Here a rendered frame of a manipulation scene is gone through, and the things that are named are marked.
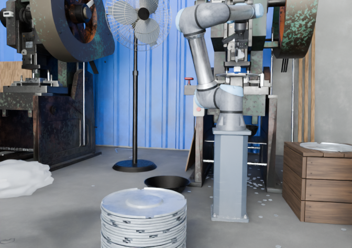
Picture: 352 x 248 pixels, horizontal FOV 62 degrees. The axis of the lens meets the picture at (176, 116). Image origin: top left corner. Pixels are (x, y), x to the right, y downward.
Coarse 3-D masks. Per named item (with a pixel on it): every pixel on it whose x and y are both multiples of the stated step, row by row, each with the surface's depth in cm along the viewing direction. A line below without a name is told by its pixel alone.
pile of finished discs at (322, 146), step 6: (300, 144) 169; (306, 144) 170; (312, 144) 171; (318, 144) 167; (324, 144) 167; (330, 144) 172; (336, 144) 172; (342, 144) 170; (324, 150) 150; (330, 150) 149; (336, 150) 148; (342, 150) 152; (348, 150) 148
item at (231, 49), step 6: (228, 24) 217; (228, 30) 217; (228, 42) 217; (234, 42) 216; (228, 48) 216; (234, 48) 215; (228, 54) 218; (234, 54) 213; (246, 54) 215; (228, 60) 218; (234, 60) 215; (240, 60) 215; (246, 60) 215
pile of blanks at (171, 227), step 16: (112, 224) 91; (128, 224) 88; (144, 224) 88; (160, 224) 89; (176, 224) 93; (112, 240) 91; (128, 240) 90; (144, 240) 88; (160, 240) 89; (176, 240) 94
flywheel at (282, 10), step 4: (280, 8) 244; (284, 8) 217; (280, 12) 244; (284, 12) 217; (280, 16) 244; (284, 16) 242; (280, 20) 244; (284, 20) 241; (280, 24) 243; (280, 28) 242; (280, 32) 240; (280, 36) 238; (280, 40) 237; (280, 44) 236
